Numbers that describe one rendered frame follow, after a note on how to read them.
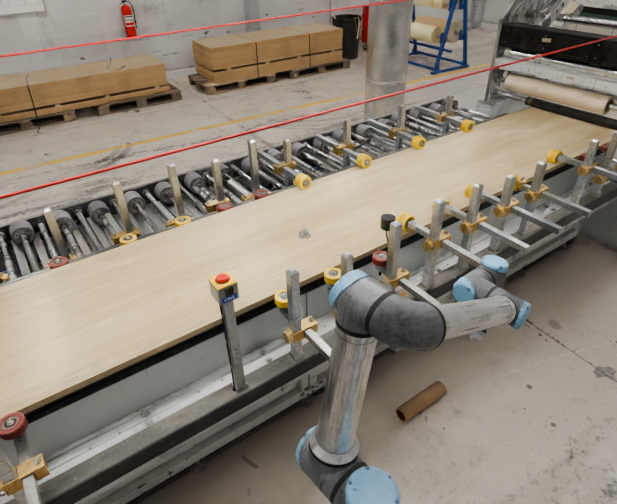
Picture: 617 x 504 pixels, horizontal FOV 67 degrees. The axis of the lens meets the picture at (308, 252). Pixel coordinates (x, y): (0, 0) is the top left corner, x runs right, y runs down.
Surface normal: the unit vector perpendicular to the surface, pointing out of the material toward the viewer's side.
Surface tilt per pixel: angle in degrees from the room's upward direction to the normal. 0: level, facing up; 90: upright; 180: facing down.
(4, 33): 90
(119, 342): 0
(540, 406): 0
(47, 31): 90
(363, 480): 5
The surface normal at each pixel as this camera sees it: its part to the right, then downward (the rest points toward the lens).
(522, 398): -0.03, -0.82
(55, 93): 0.54, 0.47
